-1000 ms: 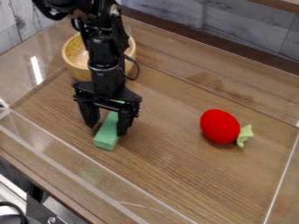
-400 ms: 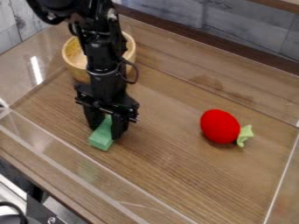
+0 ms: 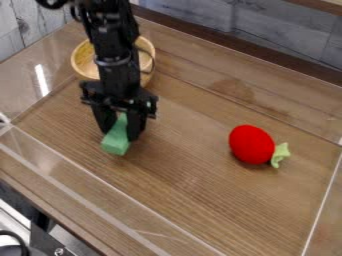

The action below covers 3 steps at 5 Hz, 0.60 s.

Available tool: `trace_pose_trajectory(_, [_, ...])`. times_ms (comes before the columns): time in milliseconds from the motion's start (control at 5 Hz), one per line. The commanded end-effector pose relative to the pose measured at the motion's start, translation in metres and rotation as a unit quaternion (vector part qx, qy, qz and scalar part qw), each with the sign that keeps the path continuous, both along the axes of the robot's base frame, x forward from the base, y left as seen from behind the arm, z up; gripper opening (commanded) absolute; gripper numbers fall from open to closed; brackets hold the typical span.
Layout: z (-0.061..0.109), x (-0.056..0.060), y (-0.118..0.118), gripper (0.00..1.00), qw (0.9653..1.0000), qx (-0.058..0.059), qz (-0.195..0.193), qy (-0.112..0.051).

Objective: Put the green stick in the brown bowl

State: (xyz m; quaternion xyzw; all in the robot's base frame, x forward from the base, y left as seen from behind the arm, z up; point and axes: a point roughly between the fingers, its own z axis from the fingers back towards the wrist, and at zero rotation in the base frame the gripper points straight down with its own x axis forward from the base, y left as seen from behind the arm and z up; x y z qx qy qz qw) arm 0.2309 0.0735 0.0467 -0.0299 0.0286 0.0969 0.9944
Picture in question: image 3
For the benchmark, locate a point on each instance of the black metal bracket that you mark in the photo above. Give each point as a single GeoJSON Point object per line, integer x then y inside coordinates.
{"type": "Point", "coordinates": [44, 243]}

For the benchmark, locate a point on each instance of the light wooden bowl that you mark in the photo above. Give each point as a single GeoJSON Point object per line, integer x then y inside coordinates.
{"type": "Point", "coordinates": [85, 68]}

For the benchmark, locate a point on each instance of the green rectangular stick block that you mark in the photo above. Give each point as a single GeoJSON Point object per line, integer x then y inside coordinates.
{"type": "Point", "coordinates": [114, 141]}

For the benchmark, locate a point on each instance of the clear acrylic tray wall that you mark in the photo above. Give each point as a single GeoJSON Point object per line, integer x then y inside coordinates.
{"type": "Point", "coordinates": [177, 197]}

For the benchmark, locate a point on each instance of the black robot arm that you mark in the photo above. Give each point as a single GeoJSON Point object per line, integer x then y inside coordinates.
{"type": "Point", "coordinates": [109, 26]}

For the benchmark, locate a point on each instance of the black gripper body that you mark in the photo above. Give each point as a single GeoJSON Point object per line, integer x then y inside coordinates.
{"type": "Point", "coordinates": [117, 89]}

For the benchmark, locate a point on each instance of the red plush strawberry toy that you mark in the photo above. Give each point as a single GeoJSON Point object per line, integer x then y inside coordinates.
{"type": "Point", "coordinates": [253, 147]}

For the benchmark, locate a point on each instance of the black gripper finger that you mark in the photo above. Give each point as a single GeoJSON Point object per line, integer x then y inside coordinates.
{"type": "Point", "coordinates": [104, 116]}
{"type": "Point", "coordinates": [136, 120]}

